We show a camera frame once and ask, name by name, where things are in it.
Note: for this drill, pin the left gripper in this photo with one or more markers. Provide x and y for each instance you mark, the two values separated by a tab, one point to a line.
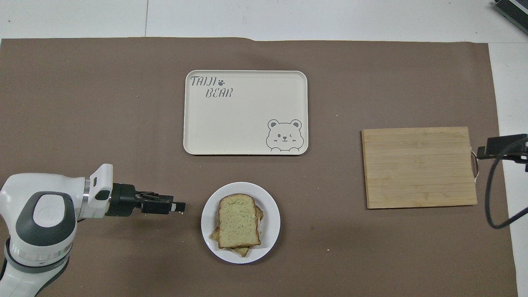
123	200

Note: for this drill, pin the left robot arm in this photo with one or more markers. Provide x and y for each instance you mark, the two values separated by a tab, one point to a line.
41	214

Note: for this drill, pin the white round plate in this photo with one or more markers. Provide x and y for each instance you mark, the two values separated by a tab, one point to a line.
270	231

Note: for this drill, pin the toasted bread slice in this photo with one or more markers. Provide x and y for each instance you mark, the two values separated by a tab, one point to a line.
238	220
241	251

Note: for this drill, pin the cream tray with bear print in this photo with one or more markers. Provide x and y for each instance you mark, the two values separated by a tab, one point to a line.
245	119

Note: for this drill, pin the wooden cutting board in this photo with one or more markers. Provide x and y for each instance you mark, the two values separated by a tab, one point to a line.
418	167

